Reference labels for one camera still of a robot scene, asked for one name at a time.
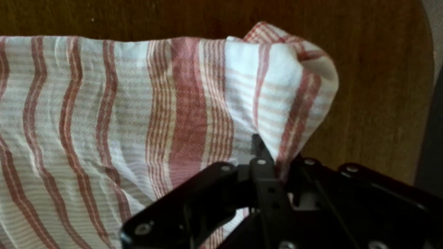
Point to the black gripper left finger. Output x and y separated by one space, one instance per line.
198 184

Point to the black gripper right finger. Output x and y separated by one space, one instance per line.
368 194

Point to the red white striped towel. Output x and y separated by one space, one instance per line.
115 115

